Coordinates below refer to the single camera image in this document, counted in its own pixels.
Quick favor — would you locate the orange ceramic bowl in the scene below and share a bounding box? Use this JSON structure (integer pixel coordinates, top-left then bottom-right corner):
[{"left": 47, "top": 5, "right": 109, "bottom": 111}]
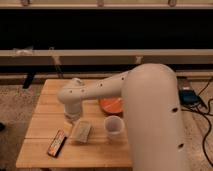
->
[{"left": 99, "top": 98, "right": 123, "bottom": 115}]

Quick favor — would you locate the metal rail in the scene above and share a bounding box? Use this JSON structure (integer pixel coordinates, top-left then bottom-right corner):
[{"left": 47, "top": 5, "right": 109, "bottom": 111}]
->
[{"left": 0, "top": 49, "right": 213, "bottom": 66}]

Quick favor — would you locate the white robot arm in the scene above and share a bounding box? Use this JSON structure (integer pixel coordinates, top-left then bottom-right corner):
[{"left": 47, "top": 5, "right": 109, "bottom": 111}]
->
[{"left": 58, "top": 64, "right": 190, "bottom": 171}]

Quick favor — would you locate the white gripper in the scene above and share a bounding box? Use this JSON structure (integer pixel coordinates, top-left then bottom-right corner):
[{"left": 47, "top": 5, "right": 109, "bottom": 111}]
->
[{"left": 63, "top": 113, "right": 81, "bottom": 137}]

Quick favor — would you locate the black power cable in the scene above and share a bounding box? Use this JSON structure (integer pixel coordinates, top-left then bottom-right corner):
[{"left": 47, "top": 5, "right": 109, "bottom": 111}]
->
[{"left": 181, "top": 78, "right": 213, "bottom": 168}]

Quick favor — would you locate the dark candy bar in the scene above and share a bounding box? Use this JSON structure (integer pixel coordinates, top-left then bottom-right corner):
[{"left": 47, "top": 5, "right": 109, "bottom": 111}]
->
[{"left": 47, "top": 130, "right": 67, "bottom": 158}]

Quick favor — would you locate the white sponge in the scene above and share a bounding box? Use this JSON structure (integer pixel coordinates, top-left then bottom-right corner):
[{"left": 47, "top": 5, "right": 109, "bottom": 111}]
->
[{"left": 71, "top": 121, "right": 92, "bottom": 143}]

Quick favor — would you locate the wooden table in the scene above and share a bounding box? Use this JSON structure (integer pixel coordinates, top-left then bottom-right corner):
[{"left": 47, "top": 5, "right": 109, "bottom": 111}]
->
[{"left": 16, "top": 79, "right": 131, "bottom": 169}]

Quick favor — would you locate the black power adapter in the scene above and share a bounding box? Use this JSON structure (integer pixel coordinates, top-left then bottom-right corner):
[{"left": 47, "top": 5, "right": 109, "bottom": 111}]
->
[{"left": 179, "top": 89, "right": 199, "bottom": 105}]

